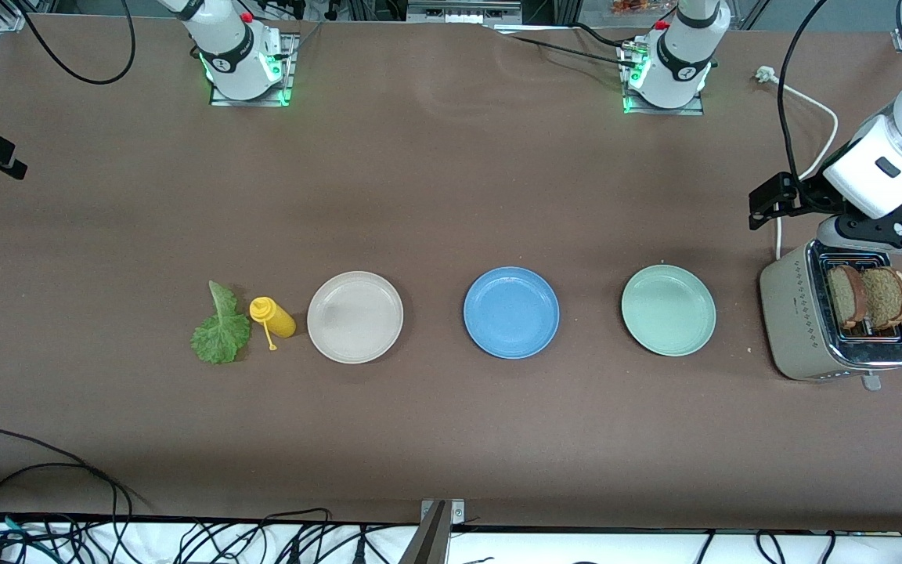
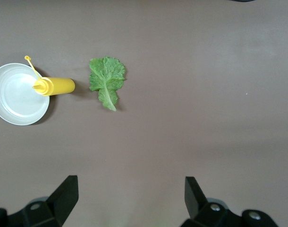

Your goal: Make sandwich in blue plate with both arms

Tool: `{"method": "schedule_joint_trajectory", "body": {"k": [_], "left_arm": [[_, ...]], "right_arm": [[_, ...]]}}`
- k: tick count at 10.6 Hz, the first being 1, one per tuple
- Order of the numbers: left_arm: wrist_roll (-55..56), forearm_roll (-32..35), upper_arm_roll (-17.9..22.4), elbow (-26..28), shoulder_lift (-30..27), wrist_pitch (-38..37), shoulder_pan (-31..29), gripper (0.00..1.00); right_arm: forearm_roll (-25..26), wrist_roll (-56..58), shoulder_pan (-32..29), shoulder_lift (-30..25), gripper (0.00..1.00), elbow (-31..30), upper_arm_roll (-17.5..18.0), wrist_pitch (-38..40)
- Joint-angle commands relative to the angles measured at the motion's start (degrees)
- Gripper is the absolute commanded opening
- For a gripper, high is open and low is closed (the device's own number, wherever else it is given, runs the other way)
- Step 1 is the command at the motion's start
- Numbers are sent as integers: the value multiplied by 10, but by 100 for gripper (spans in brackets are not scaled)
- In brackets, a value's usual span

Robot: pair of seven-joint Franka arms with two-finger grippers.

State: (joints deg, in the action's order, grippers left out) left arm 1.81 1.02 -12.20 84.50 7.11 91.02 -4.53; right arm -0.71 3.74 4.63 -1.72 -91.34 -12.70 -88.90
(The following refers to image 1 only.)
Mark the metal corner bracket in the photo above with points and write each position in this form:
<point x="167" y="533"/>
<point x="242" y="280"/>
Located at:
<point x="12" y="21"/>

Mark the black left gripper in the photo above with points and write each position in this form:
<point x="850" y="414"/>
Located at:
<point x="806" y="194"/>

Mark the yellow mustard squeeze bottle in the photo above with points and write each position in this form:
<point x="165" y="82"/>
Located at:
<point x="279" y="319"/>

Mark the brown bread slice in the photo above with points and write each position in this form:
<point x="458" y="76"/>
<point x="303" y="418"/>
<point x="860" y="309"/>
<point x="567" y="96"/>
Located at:
<point x="845" y="298"/>
<point x="887" y="299"/>

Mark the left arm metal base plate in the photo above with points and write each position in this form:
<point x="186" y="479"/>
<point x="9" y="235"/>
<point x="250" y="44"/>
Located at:
<point x="666" y="111"/>

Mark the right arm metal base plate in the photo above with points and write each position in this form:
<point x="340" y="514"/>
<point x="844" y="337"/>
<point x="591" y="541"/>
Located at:
<point x="291" y="74"/>

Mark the black power plug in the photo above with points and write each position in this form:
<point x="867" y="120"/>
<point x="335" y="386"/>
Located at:
<point x="358" y="550"/>
<point x="292" y="552"/>

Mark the grey metal box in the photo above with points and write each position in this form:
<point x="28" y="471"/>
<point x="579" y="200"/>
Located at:
<point x="463" y="12"/>

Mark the mint green round plate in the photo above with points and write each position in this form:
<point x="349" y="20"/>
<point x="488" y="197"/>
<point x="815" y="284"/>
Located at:
<point x="669" y="311"/>

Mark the pale beige round plate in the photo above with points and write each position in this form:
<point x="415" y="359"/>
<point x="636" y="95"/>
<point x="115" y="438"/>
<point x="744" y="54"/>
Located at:
<point x="355" y="321"/>

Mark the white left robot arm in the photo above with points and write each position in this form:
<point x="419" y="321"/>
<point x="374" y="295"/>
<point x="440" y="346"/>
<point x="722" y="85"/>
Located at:
<point x="682" y="70"/>

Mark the blue round plate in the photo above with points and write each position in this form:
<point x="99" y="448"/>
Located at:
<point x="511" y="313"/>

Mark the orange snack packet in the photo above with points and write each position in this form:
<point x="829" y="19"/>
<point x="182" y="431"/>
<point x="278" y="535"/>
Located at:
<point x="631" y="6"/>

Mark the silver two-slot toaster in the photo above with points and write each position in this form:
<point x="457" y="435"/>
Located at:
<point x="791" y="329"/>

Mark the green lettuce leaf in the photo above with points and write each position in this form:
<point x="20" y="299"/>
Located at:
<point x="220" y="337"/>

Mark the aluminium camera post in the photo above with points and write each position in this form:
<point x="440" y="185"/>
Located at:
<point x="431" y="540"/>

